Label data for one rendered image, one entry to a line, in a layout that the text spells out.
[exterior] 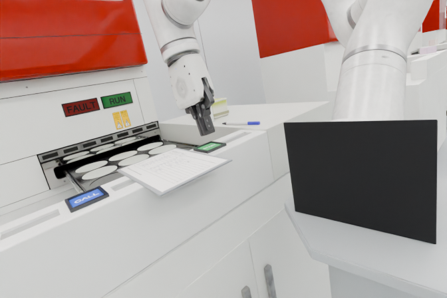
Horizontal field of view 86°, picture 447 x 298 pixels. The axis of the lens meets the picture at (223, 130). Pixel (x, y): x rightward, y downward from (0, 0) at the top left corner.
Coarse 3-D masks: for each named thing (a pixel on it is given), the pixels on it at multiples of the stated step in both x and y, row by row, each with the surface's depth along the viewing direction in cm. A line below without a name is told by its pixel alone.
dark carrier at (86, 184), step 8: (144, 144) 100; (168, 144) 92; (176, 144) 90; (120, 152) 94; (144, 152) 87; (96, 160) 89; (104, 160) 86; (120, 160) 82; (96, 168) 78; (80, 176) 73; (104, 176) 69; (112, 176) 68; (120, 176) 66; (80, 184) 66; (88, 184) 65; (96, 184) 64
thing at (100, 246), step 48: (240, 144) 55; (144, 192) 41; (192, 192) 47; (240, 192) 56; (0, 240) 32; (48, 240) 32; (96, 240) 36; (144, 240) 41; (0, 288) 29; (48, 288) 32; (96, 288) 36
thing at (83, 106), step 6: (78, 102) 88; (84, 102) 89; (90, 102) 90; (96, 102) 91; (66, 108) 85; (72, 108) 86; (78, 108) 88; (84, 108) 89; (90, 108) 90; (96, 108) 92; (66, 114) 85; (72, 114) 86
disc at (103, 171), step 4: (100, 168) 78; (104, 168) 77; (108, 168) 76; (112, 168) 75; (88, 172) 76; (92, 172) 75; (96, 172) 74; (100, 172) 73; (104, 172) 73; (108, 172) 72; (84, 176) 72; (88, 176) 72; (92, 176) 71; (96, 176) 70
